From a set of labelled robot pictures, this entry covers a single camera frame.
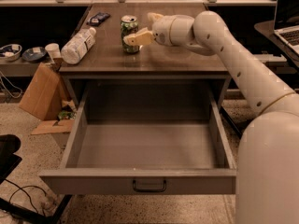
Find green soda can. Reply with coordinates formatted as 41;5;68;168
121;15;139;54

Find dark blue snack packet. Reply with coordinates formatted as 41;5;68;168
87;12;110;26

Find grey cabinet desk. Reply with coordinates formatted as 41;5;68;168
60;3;231;103

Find patterned bowl far left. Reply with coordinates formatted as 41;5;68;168
0;44;22;62

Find black drawer handle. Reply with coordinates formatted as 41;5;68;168
132;180;167;193

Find black stand leg with wheel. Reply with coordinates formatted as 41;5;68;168
220;106;242;139

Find black floor cable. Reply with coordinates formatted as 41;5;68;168
0;177;55;217

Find clear plastic water bottle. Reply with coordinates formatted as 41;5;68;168
61;27;96;64

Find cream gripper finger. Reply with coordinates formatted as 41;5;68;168
148;12;163;23
123;28;155;46

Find brown cardboard box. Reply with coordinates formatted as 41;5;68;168
18;62;72;121

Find silver laptop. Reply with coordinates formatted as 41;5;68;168
274;0;299;55

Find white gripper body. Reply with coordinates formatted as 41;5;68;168
151;15;194;47

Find green snack bag on floor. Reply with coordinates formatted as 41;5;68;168
58;110;76;120

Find white paper cup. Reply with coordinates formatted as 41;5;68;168
45;43;61;59

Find black chair at left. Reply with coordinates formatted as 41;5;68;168
0;134;21;184

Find grey open top drawer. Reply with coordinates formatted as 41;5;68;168
40;80;236;195

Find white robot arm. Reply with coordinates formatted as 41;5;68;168
123;11;299;224

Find dark blue bowl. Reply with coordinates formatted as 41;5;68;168
22;47;47;63

